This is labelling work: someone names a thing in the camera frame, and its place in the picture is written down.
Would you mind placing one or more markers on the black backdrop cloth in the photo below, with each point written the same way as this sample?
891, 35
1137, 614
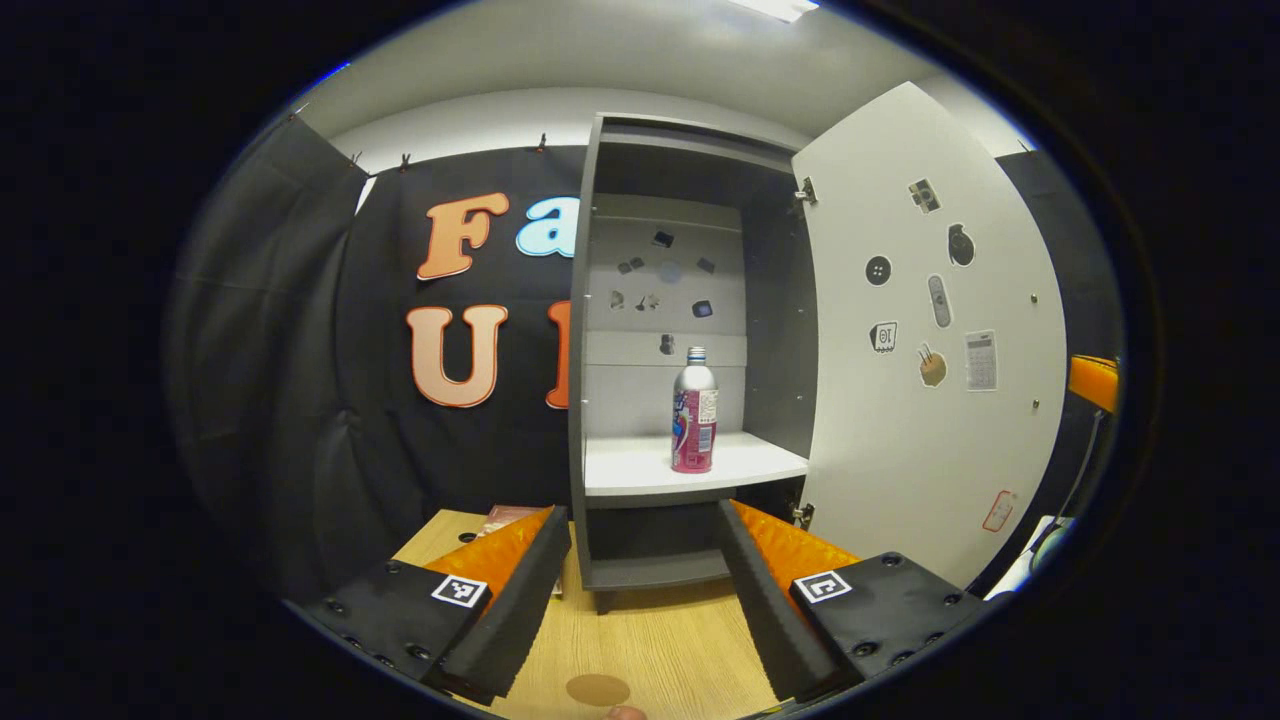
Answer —
300, 350

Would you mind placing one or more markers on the long ceiling light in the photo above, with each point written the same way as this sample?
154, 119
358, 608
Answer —
775, 8

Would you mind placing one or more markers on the round brown coaster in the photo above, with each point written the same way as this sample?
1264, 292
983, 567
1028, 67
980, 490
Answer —
598, 690

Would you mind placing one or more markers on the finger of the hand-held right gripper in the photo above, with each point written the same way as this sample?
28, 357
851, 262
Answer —
1092, 382

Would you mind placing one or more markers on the white cabinet door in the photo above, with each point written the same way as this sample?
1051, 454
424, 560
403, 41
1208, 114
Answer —
900, 450

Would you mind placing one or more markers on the white and teal object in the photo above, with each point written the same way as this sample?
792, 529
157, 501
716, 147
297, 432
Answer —
1045, 545

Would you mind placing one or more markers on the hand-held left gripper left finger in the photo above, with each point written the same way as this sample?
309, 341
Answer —
515, 610

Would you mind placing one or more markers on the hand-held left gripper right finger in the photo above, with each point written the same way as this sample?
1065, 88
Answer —
765, 610

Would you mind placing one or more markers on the silver and pink bottle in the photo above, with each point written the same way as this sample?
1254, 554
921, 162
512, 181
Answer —
694, 410

